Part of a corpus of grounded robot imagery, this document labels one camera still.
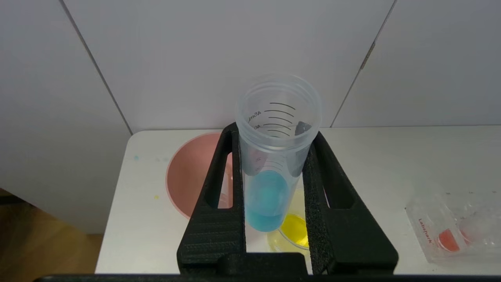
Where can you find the test tube with red pigment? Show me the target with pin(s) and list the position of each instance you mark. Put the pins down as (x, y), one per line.
(450, 239)

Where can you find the pink plastic bowl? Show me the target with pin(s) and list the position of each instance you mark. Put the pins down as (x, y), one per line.
(188, 176)

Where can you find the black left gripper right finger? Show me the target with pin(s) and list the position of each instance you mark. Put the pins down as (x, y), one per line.
(352, 235)

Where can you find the test tube with blue pigment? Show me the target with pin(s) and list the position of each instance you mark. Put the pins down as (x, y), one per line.
(268, 199)

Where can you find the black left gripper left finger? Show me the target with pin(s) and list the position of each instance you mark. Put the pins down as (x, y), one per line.
(215, 235)

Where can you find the clear plastic test tube rack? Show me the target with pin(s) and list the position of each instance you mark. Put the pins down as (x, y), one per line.
(430, 231)

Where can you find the clear glass beaker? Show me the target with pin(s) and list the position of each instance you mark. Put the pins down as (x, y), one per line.
(293, 231)

